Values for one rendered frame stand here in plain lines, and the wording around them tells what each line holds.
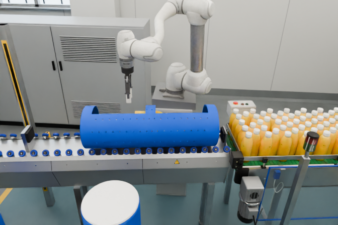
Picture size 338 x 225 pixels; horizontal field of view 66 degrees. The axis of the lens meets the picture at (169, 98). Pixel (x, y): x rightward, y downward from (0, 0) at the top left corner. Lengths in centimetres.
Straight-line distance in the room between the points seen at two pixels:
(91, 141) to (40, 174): 46
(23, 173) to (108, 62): 169
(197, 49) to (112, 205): 116
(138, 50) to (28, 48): 231
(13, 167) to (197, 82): 140
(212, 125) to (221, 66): 288
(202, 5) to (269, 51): 291
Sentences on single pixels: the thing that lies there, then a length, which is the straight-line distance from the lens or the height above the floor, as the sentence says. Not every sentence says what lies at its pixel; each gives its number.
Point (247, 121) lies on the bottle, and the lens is 200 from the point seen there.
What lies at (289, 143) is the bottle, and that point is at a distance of 188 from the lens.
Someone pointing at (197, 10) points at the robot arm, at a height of 181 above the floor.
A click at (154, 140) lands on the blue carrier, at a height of 107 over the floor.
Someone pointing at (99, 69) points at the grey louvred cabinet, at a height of 92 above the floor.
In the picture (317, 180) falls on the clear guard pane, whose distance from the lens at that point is 203.
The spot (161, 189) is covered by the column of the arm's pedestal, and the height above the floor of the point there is 8.
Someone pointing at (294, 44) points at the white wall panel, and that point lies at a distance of 465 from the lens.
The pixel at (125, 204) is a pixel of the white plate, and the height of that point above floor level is 104.
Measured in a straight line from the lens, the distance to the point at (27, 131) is 197.
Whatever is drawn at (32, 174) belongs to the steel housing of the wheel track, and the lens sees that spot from 204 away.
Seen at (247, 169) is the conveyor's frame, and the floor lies 90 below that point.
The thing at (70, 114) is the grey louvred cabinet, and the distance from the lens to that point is 375.
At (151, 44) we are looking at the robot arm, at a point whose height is 169.
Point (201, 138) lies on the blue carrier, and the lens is 170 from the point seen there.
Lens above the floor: 207
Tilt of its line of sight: 27 degrees down
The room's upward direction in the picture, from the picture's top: 1 degrees clockwise
